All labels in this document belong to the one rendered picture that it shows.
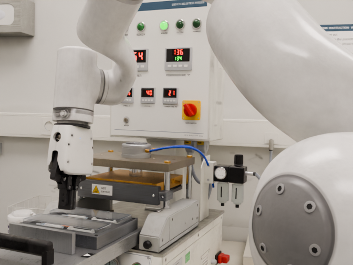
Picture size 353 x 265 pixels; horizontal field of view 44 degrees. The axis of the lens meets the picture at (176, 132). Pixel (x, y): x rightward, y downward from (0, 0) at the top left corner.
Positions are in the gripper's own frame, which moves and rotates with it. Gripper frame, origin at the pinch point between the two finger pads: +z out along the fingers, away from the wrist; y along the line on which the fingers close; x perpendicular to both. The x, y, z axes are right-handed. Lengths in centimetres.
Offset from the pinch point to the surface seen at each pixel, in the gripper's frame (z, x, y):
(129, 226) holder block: 5.4, -9.7, 9.4
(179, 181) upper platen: -4.6, -11.5, 32.3
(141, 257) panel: 12.1, -11.9, 11.5
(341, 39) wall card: -57, -50, 85
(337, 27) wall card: -61, -48, 84
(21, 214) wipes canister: 8, 43, 35
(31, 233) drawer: 6.2, 2.1, -7.6
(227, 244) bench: 18, -11, 83
